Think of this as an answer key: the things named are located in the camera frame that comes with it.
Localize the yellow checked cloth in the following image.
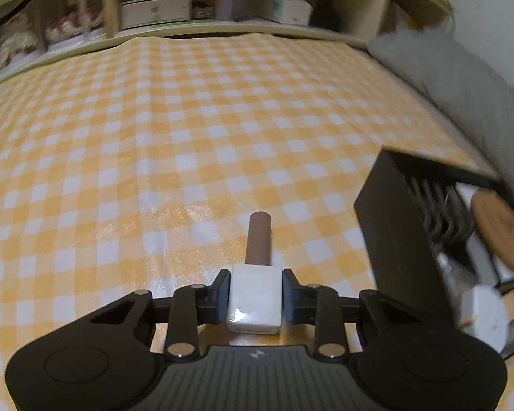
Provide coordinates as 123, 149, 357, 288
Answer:
0, 32, 498, 411

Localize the long wooden shelf unit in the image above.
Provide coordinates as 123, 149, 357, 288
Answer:
0, 0, 455, 90

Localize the clear case with pink doll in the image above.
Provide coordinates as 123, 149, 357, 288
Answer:
40, 0, 109, 44

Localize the round cork coaster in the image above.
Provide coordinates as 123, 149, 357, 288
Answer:
470, 190, 514, 275

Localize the clear case with white doll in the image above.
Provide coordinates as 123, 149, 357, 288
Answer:
0, 6, 46, 71

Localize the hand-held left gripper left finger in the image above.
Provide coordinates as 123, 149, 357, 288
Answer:
88, 269, 233, 359

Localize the small white drawer unit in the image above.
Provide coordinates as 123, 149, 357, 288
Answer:
119, 0, 192, 30

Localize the tissue box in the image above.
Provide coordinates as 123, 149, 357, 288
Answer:
261, 0, 314, 25

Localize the white round tape measure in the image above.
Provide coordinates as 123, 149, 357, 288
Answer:
460, 287, 511, 347

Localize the brown hair claw clip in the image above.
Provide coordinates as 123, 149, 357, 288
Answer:
407, 177, 475, 245

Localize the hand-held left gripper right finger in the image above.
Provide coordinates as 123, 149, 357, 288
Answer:
282, 267, 417, 359

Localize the white bottle brown cap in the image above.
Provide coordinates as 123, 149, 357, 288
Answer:
225, 212, 282, 335

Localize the grey pillow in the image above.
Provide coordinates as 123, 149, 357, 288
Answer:
367, 30, 514, 193

